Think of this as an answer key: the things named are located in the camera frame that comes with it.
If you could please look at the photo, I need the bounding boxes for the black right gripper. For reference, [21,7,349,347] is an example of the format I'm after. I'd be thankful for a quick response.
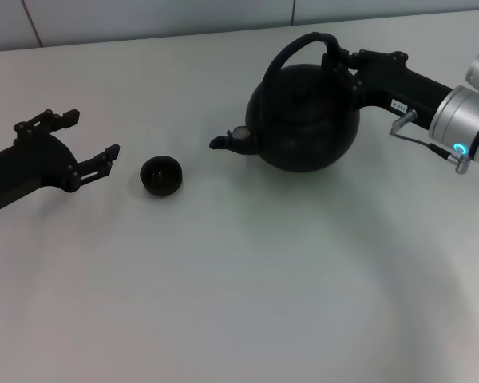
[321,48,454,131]

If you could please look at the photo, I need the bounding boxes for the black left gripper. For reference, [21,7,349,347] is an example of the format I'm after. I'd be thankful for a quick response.
[0,108,121,213]

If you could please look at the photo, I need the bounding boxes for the black round teapot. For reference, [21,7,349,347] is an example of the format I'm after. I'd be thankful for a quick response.
[208,31,362,174]

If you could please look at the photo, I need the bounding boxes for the small dark teacup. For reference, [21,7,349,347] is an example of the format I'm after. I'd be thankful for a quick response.
[139,156,184,199]

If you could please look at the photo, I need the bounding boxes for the silver connector with grey cable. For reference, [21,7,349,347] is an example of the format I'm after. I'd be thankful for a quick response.
[388,109,470,175]

